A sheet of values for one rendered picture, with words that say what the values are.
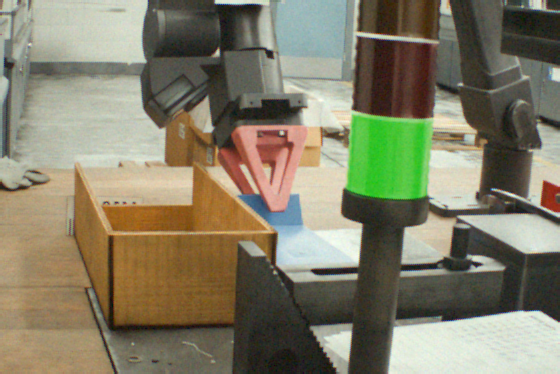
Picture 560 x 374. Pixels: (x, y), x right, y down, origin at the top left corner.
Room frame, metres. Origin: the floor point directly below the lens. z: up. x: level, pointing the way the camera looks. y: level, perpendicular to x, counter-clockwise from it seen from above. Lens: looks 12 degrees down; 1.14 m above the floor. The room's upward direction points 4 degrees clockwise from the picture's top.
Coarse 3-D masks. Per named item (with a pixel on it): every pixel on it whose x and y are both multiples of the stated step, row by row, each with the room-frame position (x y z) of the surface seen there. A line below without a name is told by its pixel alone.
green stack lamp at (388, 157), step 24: (360, 120) 0.41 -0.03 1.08; (384, 120) 0.40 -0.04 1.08; (408, 120) 0.41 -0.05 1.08; (432, 120) 0.41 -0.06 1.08; (360, 144) 0.41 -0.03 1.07; (384, 144) 0.40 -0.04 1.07; (408, 144) 0.40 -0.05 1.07; (432, 144) 0.42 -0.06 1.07; (360, 168) 0.41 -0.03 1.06; (384, 168) 0.40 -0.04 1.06; (408, 168) 0.40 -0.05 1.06; (360, 192) 0.41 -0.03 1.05; (384, 192) 0.40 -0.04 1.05; (408, 192) 0.40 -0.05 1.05
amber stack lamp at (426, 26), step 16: (368, 0) 0.41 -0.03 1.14; (384, 0) 0.40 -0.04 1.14; (400, 0) 0.40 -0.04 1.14; (416, 0) 0.40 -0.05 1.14; (432, 0) 0.41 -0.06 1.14; (368, 16) 0.41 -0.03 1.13; (384, 16) 0.40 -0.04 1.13; (400, 16) 0.40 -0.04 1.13; (416, 16) 0.40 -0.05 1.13; (432, 16) 0.41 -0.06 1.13; (368, 32) 0.41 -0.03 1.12; (384, 32) 0.40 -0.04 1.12; (400, 32) 0.40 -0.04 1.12; (416, 32) 0.40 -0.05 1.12; (432, 32) 0.41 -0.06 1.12
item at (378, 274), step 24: (360, 216) 0.40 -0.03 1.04; (384, 216) 0.40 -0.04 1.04; (408, 216) 0.40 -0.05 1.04; (384, 240) 0.41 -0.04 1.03; (360, 264) 0.42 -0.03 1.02; (384, 264) 0.41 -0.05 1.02; (360, 288) 0.41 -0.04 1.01; (384, 288) 0.41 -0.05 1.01; (360, 312) 0.41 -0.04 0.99; (384, 312) 0.41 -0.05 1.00; (360, 336) 0.41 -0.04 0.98; (384, 336) 0.41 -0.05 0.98; (360, 360) 0.41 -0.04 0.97; (384, 360) 0.41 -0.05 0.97
